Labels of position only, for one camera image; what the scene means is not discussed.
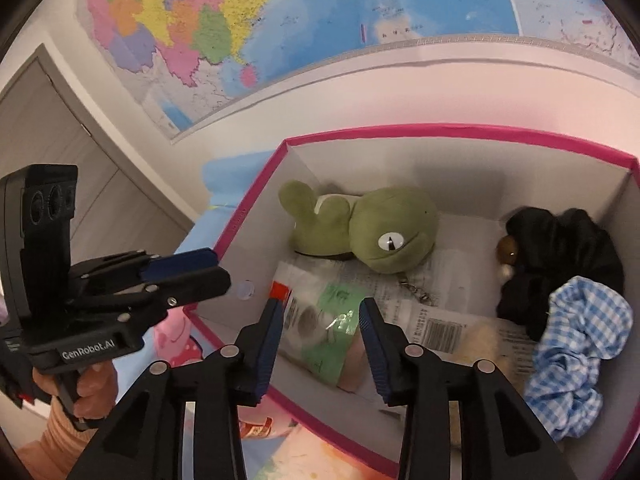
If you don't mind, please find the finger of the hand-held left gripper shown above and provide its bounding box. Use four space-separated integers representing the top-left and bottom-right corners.
80 266 232 318
70 247 219 286

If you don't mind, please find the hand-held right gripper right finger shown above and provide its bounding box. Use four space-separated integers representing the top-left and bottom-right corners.
358 297 578 480

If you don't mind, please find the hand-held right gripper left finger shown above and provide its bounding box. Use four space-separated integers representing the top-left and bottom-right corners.
65 299 287 480

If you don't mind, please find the green label cotton pad packet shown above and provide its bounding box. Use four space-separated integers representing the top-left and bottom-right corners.
272 260 373 393

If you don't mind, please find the white barcode tissue pack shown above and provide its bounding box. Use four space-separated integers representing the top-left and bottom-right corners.
395 300 536 376

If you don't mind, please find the pink cardboard box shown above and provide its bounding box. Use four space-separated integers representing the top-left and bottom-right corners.
182 124 640 480

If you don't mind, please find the blue checked scrunchie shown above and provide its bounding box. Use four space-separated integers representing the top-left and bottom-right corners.
525 276 635 442

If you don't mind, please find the black scrunchie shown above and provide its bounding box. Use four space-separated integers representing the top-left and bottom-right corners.
495 205 625 343

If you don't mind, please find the person's left forearm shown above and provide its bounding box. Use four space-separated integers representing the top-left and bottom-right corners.
17 400 101 480

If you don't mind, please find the person's left hand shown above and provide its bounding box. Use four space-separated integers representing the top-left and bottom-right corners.
72 361 119 421

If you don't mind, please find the red packet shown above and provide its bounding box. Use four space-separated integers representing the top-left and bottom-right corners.
237 417 273 441

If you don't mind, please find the printed clear tissue packet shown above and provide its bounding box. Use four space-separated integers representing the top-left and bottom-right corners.
295 247 506 318

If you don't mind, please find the green plush toy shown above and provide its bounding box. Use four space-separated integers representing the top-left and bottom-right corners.
278 180 441 306

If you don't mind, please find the grey door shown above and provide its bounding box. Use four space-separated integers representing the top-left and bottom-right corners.
0 42 196 261

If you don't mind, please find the colourful wall map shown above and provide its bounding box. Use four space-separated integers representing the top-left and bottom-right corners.
75 0 640 143

